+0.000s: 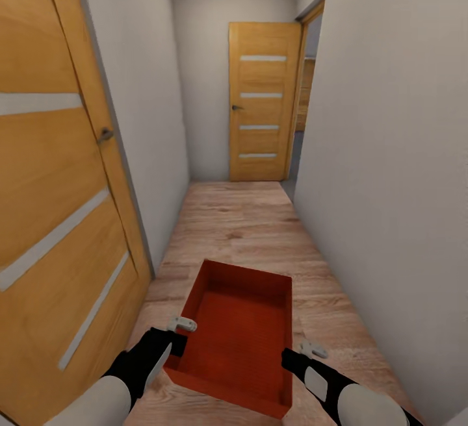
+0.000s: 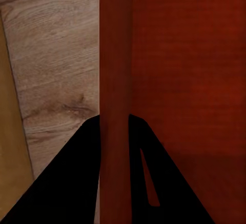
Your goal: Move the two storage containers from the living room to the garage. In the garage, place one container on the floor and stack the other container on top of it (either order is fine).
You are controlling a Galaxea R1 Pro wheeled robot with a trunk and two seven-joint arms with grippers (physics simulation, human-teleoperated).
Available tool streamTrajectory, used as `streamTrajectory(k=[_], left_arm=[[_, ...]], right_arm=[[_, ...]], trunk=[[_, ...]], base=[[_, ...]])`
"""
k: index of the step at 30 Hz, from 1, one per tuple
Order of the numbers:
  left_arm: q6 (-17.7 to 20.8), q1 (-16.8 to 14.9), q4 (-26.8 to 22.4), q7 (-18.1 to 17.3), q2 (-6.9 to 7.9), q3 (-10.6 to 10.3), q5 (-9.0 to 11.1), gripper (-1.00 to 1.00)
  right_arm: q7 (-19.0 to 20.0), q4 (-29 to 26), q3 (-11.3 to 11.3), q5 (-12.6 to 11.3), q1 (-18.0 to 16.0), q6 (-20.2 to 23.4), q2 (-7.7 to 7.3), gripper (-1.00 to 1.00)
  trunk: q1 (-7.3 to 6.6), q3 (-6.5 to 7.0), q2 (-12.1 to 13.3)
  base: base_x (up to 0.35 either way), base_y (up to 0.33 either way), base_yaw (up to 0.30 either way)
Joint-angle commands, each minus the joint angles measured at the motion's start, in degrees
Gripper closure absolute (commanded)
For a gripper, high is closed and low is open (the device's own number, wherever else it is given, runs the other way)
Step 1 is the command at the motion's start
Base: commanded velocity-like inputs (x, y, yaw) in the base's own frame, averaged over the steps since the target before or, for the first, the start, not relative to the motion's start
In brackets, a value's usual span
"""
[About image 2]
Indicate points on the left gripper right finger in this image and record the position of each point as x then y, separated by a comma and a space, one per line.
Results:
178, 202

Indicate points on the storage box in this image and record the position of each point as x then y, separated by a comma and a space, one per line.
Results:
181, 66

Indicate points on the door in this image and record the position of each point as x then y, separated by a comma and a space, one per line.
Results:
15, 169

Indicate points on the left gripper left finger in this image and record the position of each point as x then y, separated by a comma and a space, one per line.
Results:
66, 190

